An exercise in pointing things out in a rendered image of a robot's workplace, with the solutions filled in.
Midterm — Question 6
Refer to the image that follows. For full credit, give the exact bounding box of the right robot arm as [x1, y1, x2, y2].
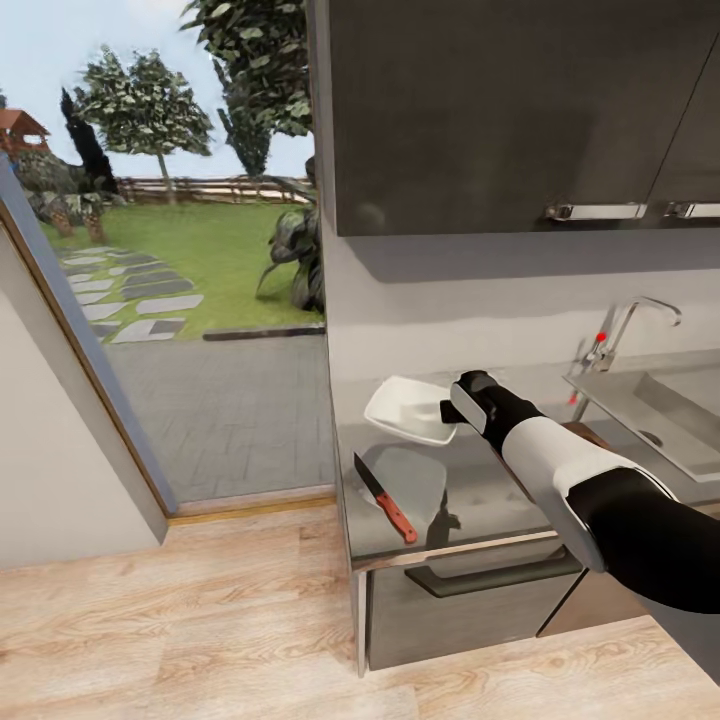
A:
[439, 370, 720, 687]

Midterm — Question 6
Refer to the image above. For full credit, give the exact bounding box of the cutting board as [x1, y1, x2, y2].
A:
[559, 421, 622, 456]

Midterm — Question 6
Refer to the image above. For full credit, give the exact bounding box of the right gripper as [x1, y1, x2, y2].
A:
[439, 399, 467, 424]

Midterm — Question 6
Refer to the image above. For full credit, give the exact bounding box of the bowl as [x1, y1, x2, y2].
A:
[364, 376, 458, 447]

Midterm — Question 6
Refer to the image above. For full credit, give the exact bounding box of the parer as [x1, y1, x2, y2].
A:
[354, 452, 417, 544]

